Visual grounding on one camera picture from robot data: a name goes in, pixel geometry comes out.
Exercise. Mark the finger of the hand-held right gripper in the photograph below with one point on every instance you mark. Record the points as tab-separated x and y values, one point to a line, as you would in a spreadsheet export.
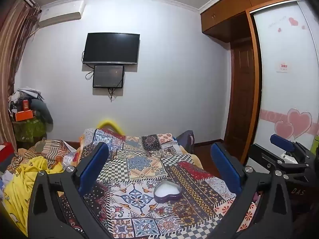
282	142
290	168

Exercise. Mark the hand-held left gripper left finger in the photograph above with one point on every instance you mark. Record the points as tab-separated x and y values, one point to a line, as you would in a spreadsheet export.
94	165

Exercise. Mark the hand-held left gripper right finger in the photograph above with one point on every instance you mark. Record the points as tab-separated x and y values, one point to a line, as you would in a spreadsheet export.
225	166

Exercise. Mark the purple heart-shaped box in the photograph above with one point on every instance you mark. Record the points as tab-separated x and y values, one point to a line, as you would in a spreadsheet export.
167	193

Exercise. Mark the white device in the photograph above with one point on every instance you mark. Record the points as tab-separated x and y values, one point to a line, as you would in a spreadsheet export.
287	157

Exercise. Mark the green bottle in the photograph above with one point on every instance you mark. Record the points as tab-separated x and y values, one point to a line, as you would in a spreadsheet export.
316	143

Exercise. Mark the striped bedding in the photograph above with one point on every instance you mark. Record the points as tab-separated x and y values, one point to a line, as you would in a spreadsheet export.
49	150

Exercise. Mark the dark bag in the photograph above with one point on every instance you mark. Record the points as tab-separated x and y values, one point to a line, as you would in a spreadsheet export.
187	139

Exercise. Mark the white sliding door with hearts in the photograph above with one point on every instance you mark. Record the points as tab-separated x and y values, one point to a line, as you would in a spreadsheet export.
286	92

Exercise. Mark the patchwork patterned blanket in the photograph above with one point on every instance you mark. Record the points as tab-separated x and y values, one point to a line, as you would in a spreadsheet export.
147	164

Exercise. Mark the brown wooden door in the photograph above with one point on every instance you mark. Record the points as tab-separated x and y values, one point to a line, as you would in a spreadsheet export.
240	97

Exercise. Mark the yellow printed cloth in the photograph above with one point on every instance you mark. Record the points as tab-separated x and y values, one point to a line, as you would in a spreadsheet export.
22	181

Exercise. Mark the green patterned cloth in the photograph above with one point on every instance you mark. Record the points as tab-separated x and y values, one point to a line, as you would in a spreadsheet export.
28	128

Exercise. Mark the red and white door sticker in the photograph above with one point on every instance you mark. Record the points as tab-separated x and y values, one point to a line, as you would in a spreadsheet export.
284	66

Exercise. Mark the orange box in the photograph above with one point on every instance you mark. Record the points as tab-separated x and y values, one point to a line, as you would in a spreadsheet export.
23	115

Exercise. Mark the pile of clothes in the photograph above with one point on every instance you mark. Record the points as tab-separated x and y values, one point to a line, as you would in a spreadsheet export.
18	95

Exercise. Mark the brown striped curtain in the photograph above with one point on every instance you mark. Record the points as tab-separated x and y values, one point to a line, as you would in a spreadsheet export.
12	54

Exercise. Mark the wooden overhead cabinet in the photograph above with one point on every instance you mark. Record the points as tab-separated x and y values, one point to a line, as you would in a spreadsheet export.
224	7

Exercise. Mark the white air conditioner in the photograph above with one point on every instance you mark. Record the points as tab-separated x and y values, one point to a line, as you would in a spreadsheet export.
61	13

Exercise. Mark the yellow curved bed frame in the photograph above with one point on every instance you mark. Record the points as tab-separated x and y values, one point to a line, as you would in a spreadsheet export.
109	124

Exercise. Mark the small black wall monitor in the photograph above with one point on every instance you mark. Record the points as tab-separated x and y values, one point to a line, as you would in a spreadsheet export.
108	76

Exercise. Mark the black wall television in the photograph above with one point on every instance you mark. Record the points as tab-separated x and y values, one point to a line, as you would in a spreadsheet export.
111	48

